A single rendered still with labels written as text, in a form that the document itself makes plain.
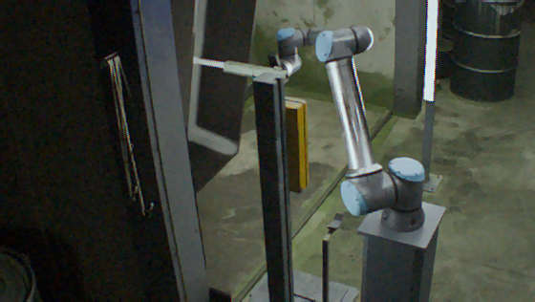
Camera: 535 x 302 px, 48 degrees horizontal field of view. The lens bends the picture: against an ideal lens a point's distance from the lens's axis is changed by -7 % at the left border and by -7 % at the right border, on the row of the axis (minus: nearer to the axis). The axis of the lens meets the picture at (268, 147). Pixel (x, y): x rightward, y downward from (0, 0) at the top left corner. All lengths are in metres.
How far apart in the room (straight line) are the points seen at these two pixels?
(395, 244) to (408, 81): 2.31
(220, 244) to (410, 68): 2.01
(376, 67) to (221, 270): 2.14
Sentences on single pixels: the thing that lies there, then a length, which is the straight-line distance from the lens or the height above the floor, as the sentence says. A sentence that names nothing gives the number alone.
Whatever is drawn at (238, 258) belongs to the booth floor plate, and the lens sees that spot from 3.50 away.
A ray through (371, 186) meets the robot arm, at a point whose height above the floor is 0.89.
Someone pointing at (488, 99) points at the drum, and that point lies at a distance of 5.22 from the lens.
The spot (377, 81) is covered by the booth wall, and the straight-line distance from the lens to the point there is 4.88.
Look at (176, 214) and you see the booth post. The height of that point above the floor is 1.00.
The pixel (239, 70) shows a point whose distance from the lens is 2.87.
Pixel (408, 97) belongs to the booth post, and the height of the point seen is 0.19.
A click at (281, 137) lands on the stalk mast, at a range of 1.64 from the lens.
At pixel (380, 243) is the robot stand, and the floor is 0.60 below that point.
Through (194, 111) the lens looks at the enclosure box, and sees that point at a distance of 3.63.
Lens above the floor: 2.28
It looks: 30 degrees down
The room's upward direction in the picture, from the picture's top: 4 degrees counter-clockwise
